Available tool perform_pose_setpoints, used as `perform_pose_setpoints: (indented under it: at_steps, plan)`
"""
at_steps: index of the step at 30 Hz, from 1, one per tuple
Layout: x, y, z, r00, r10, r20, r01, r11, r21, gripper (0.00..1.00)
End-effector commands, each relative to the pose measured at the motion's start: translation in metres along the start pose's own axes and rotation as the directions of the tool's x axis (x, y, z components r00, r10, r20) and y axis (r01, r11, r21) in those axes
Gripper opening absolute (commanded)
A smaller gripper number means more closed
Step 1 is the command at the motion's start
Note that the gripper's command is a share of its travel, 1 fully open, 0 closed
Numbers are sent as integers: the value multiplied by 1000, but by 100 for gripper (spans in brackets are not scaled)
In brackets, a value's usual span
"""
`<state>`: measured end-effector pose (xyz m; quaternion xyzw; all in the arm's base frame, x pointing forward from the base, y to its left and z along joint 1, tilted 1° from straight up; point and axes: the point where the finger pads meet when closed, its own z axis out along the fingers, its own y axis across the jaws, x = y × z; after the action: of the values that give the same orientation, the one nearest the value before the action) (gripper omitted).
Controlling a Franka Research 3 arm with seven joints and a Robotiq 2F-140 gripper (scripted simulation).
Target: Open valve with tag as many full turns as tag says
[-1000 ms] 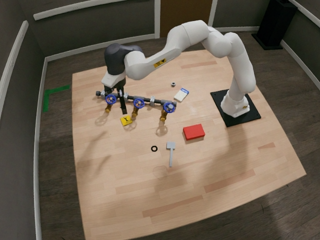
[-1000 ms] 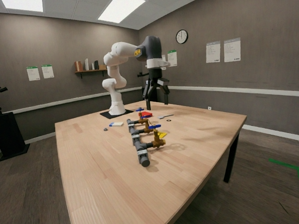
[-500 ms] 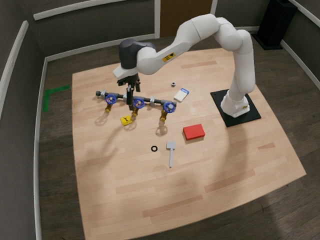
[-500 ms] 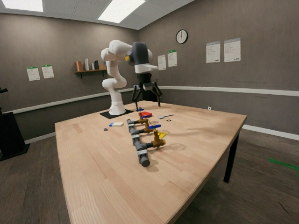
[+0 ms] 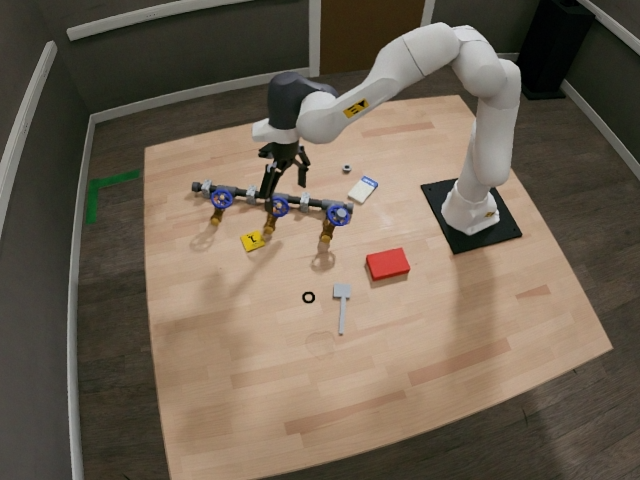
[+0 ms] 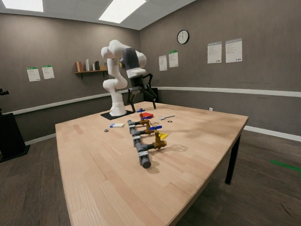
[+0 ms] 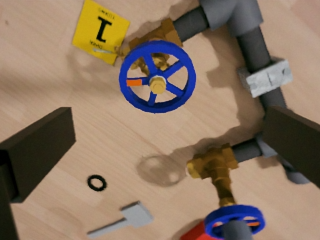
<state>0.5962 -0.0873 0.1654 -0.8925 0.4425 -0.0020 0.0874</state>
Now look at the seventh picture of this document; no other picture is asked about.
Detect black rubber ring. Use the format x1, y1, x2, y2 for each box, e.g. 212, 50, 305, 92
88, 175, 109, 193

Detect red rectangular block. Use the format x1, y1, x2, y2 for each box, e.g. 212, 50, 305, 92
182, 221, 223, 240

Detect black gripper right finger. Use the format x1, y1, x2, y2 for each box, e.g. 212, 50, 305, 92
262, 105, 320, 190

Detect yellow tag with chain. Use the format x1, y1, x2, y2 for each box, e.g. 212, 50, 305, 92
72, 0, 130, 66

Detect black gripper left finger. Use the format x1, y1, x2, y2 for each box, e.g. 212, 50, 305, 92
0, 107, 76, 240

